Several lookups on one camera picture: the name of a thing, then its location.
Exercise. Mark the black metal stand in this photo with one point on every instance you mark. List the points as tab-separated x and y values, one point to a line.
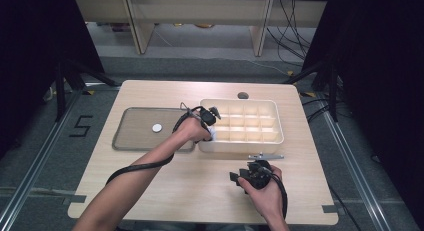
332	91
60	91

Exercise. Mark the brown tray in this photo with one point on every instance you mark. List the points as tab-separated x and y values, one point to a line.
133	134

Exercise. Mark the aluminium floor rail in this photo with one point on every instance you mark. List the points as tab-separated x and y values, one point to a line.
33	164
353	177

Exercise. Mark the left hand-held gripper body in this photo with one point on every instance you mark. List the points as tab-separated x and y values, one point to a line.
207	117

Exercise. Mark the cream divided storage box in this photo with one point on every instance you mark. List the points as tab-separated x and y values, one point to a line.
250	124

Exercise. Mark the white sock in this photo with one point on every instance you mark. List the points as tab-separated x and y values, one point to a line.
212	135

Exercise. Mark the person's right hand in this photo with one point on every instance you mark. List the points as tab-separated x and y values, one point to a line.
266	201

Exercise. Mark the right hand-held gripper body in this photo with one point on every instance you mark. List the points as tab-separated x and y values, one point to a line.
260	174

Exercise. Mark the person's left hand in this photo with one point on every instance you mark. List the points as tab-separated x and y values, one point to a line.
193	131

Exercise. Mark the black curtain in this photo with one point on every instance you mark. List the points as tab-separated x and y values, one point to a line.
33	57
383	74

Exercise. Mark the white round lid knob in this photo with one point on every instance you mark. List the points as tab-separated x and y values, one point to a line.
157	127

